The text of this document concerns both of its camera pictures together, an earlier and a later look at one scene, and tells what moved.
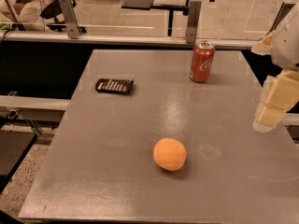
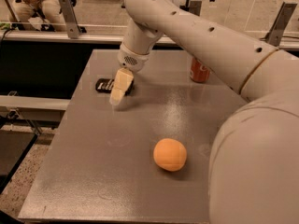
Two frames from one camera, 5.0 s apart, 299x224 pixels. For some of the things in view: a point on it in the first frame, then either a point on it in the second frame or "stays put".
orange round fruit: (169, 154) stays put
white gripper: (288, 46) to (132, 60)
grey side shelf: (36, 108) stays put
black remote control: (116, 86) stays put
